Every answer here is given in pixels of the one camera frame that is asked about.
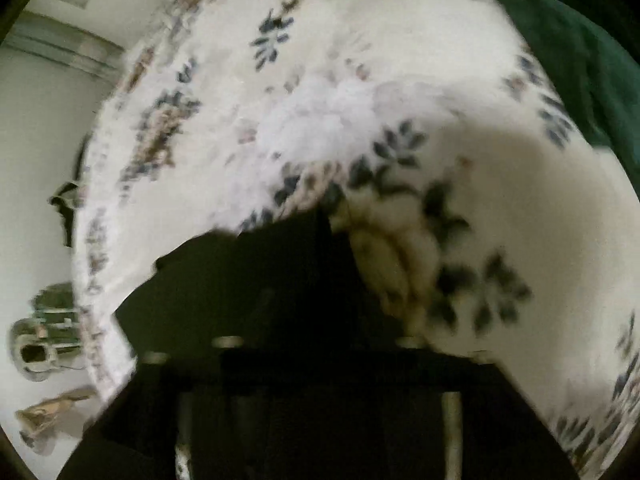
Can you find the grey banded curtain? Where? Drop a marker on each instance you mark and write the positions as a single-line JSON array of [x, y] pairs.
[[65, 45]]

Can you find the floor fan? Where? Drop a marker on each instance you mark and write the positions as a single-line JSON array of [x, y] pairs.
[[30, 352]]

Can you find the green rack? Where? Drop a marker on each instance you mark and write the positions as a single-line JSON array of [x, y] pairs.
[[56, 310]]

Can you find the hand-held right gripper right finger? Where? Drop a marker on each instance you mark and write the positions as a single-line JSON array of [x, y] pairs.
[[350, 310]]

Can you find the floral bedspread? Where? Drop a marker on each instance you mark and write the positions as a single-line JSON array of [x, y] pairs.
[[400, 60]]

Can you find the teal plush blanket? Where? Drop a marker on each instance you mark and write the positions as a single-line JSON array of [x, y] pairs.
[[575, 50]]

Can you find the straw broom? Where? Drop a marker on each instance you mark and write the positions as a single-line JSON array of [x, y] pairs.
[[50, 412]]

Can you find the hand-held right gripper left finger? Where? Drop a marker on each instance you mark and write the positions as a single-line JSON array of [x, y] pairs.
[[280, 320]]

